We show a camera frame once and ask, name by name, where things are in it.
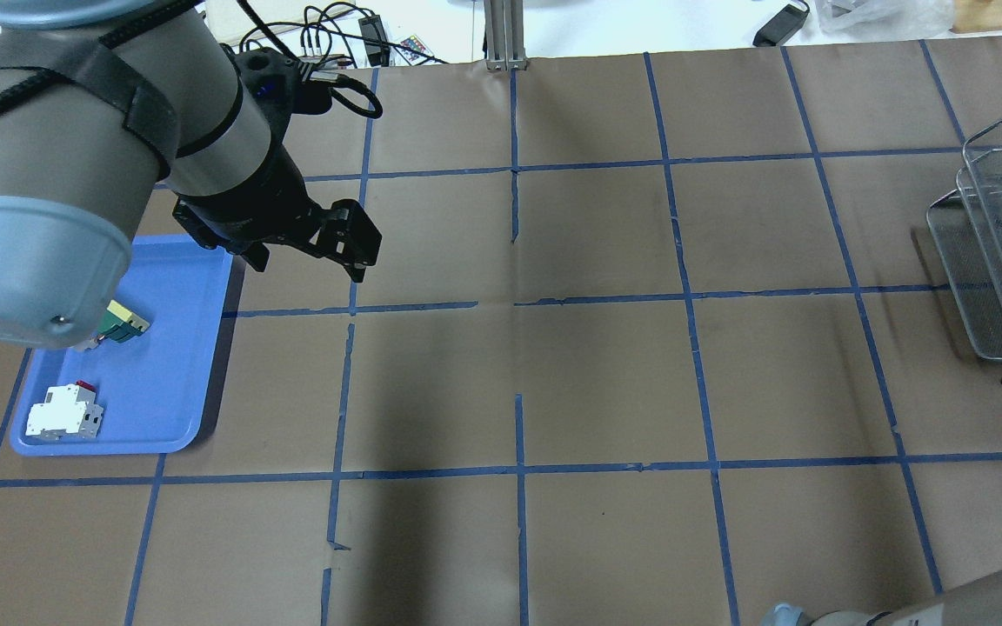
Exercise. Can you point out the aluminium frame post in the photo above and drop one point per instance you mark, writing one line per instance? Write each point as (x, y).
(504, 35)

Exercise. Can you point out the clear plastic bag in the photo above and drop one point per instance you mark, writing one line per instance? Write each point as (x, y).
(886, 19)

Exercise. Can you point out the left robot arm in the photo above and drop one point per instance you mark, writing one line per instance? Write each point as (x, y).
(101, 100)

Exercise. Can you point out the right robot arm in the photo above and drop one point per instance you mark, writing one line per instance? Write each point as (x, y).
(976, 603)

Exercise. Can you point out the white circuit breaker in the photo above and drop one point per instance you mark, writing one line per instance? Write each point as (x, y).
(69, 410)

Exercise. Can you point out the green yellow terminal block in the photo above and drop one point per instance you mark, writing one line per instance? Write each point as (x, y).
(119, 324)

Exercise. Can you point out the wooden board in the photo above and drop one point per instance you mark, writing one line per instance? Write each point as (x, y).
(977, 17)

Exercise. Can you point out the black power adapter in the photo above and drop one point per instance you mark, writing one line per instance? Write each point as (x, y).
(784, 25)

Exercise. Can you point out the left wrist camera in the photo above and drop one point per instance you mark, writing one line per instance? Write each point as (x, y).
(282, 87)

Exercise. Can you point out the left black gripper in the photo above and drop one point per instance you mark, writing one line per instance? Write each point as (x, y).
(250, 198)

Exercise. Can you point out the blue plastic tray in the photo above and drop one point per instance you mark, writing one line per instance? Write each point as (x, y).
(153, 388)

